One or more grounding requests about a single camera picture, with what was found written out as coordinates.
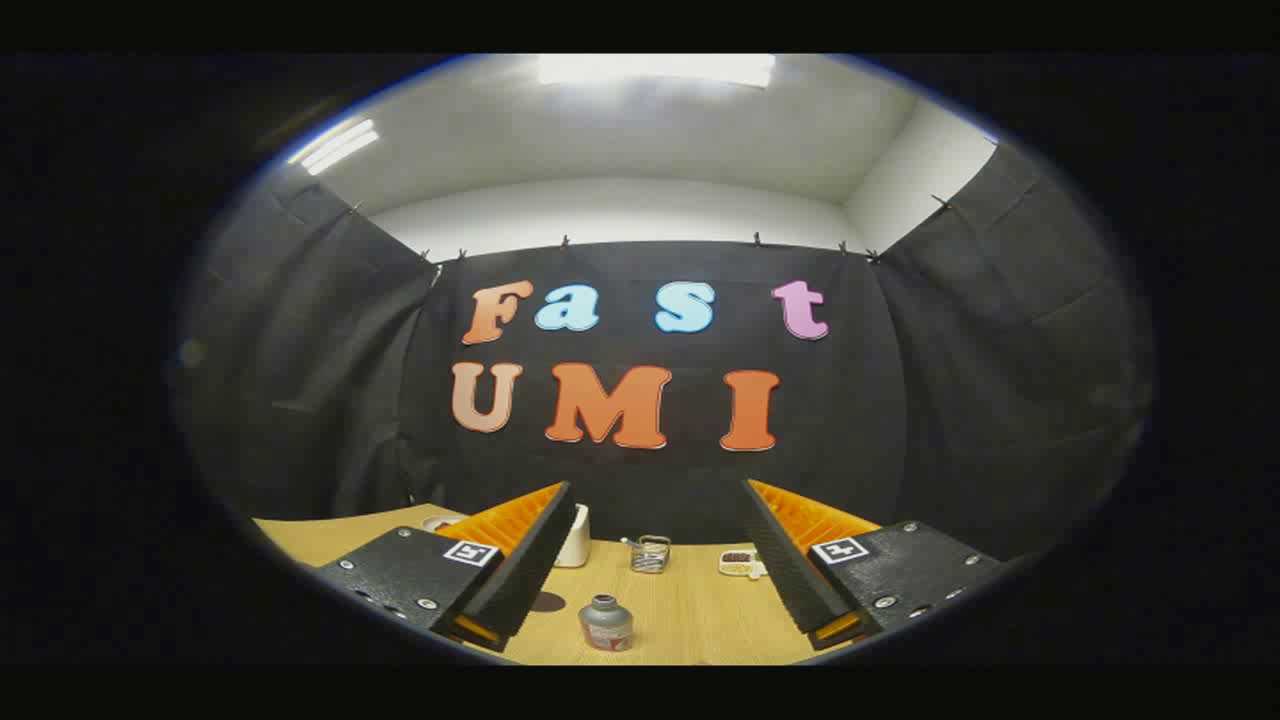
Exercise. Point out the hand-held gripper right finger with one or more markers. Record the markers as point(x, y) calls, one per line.
point(790, 570)

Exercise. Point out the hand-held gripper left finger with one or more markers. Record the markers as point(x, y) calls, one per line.
point(530, 570)

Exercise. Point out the dark brown round coaster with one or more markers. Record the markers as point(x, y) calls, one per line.
point(550, 602)

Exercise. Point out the silver juice bottle red label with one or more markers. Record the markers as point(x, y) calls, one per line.
point(606, 625)

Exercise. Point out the small white snack tray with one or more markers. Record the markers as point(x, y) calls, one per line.
point(738, 565)

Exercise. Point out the white toaster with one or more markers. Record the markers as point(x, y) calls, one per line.
point(576, 540)

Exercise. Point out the wooden table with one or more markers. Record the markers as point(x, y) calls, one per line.
point(700, 620)

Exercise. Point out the striped ceiling light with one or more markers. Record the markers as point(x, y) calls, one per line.
point(335, 147)

